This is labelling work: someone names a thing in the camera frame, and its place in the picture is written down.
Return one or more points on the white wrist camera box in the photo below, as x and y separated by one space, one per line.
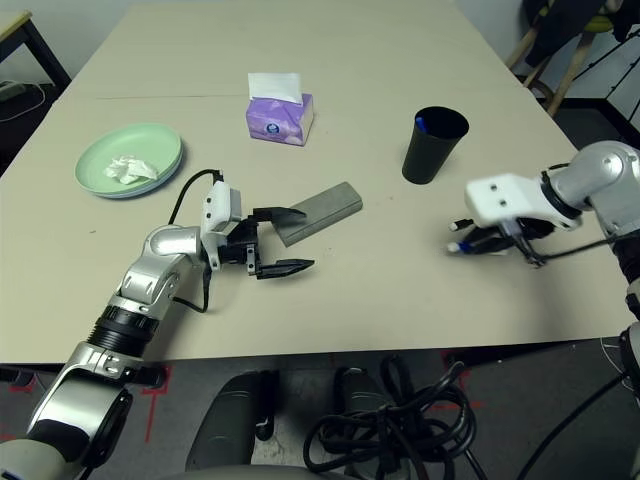
510 200
220 205

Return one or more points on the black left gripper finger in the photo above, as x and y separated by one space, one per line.
287 267
280 215

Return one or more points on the grey power strip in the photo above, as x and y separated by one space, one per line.
10 91

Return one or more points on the purple tissue box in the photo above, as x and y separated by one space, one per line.
277 125

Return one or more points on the white tissue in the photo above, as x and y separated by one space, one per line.
127 170

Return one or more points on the light green plate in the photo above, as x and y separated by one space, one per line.
105 147

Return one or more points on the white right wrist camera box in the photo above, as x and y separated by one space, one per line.
510 200

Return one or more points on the white pen black cap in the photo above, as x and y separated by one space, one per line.
456 226

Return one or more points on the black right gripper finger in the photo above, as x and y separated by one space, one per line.
495 246
487 235

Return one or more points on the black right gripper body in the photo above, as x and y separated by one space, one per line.
530 231

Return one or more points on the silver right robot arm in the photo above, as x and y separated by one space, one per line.
607 170

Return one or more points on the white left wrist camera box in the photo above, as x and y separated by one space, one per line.
220 205

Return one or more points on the beige side table black frame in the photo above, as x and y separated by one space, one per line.
30 35

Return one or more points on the grey glasses case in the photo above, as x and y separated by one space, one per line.
325 207

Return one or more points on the black table foot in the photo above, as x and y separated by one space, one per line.
150 377

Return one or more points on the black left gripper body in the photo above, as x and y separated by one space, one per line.
242 245

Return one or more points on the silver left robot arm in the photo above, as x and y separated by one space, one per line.
150 270

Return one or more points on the light blue plate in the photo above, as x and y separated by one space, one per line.
160 186

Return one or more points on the yellow-green stool cushion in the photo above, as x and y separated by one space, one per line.
597 23

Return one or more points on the wooden stool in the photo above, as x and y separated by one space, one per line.
562 87

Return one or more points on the white pen blue cap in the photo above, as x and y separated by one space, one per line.
462 247

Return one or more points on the dark robot left leg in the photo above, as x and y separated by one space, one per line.
227 425

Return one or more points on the black cup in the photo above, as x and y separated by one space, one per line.
425 160

